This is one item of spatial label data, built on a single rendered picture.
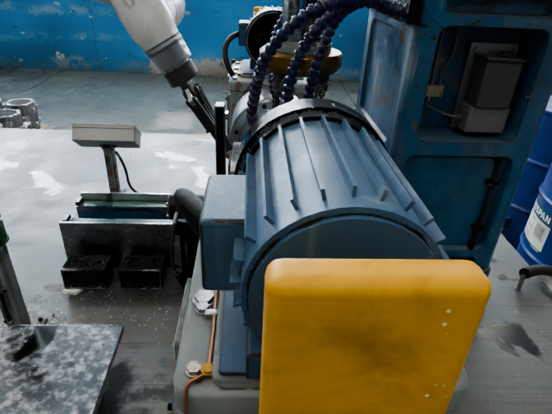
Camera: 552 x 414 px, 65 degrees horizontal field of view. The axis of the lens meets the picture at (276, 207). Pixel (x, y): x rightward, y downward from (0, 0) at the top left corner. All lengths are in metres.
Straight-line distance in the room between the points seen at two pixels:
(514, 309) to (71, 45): 6.58
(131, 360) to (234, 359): 0.54
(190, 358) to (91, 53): 6.65
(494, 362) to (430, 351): 0.76
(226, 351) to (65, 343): 0.46
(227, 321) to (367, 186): 0.21
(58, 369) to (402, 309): 0.64
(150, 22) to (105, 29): 5.85
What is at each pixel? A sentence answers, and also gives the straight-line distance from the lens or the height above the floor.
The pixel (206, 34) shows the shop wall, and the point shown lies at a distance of 6.57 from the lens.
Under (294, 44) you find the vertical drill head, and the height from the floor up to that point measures 1.35.
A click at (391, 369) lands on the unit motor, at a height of 1.28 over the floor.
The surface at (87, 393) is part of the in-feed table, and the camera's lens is 0.77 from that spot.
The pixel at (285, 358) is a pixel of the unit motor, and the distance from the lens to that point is 0.27.
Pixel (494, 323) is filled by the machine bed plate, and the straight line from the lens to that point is 1.14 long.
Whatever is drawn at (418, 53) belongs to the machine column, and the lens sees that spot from 0.86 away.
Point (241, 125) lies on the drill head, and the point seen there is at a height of 1.09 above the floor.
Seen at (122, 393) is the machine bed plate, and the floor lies 0.80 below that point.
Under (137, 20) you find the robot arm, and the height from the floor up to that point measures 1.38.
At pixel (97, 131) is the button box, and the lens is 1.31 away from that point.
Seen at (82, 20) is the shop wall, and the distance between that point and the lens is 6.95.
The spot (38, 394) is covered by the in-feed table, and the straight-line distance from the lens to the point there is 0.79.
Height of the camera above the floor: 1.50
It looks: 30 degrees down
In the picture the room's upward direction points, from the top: 3 degrees clockwise
